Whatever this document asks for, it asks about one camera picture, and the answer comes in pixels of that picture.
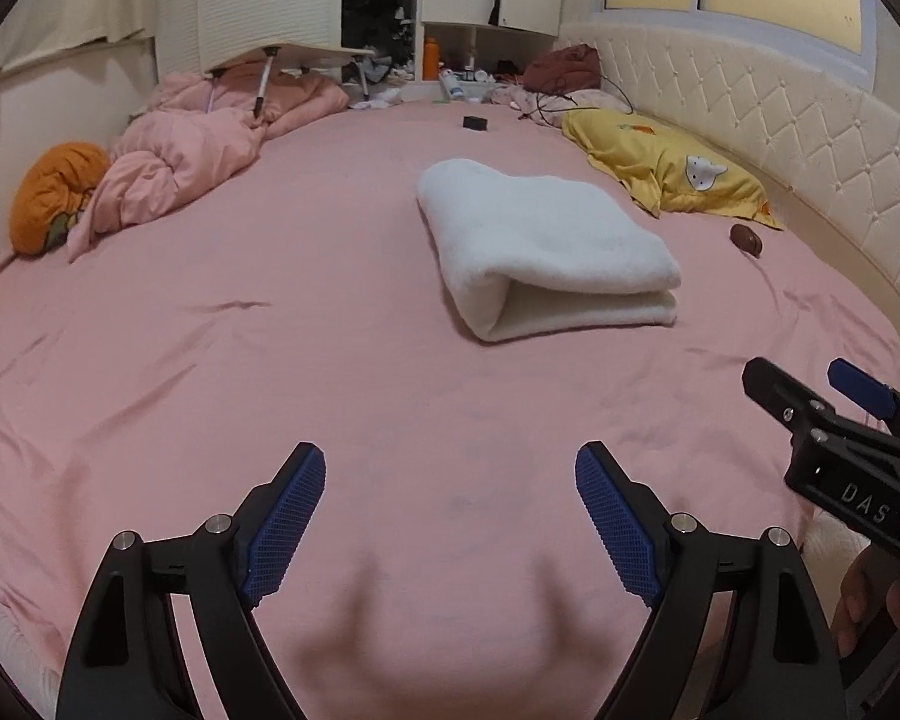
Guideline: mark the pink crumpled duvet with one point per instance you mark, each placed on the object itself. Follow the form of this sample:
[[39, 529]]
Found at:
[[196, 133]]

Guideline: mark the small black box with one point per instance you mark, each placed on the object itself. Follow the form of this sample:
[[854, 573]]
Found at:
[[475, 123]]

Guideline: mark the yellow cartoon pillow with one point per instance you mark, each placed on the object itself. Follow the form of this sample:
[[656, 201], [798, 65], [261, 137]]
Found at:
[[666, 170]]

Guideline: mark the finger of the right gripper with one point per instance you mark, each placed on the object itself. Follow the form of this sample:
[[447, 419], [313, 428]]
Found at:
[[787, 400], [873, 396]]

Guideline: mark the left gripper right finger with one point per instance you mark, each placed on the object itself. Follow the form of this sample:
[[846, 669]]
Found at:
[[776, 658]]

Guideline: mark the dark red garment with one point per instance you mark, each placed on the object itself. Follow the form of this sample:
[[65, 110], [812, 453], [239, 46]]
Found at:
[[565, 70]]

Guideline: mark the white wardrobe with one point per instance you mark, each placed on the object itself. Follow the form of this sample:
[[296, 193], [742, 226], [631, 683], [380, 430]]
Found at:
[[496, 36]]

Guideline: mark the pink bed sheet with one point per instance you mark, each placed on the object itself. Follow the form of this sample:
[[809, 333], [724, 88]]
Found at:
[[450, 570]]

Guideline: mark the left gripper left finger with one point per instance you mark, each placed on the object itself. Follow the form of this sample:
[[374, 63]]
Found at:
[[125, 659]]

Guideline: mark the white tube bottle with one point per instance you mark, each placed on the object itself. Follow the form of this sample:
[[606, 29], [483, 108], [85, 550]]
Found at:
[[451, 85]]

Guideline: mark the right hand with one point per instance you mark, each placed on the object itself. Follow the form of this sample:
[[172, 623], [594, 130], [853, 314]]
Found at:
[[867, 587]]

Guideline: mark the small brown object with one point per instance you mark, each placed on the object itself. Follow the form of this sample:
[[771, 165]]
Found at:
[[746, 239]]

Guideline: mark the white folding bed table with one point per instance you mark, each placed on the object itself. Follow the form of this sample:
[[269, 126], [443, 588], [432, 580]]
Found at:
[[292, 56]]

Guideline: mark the orange bottle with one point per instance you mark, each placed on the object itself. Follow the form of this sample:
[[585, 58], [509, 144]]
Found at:
[[430, 60]]

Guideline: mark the orange pumpkin plush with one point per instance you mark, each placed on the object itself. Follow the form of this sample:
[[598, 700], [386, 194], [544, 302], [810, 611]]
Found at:
[[52, 195]]

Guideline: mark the white fuzzy cardigan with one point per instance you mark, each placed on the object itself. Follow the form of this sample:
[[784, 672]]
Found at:
[[526, 256]]

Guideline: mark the cream tufted headboard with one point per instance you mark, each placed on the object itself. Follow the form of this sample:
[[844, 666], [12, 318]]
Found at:
[[832, 149]]

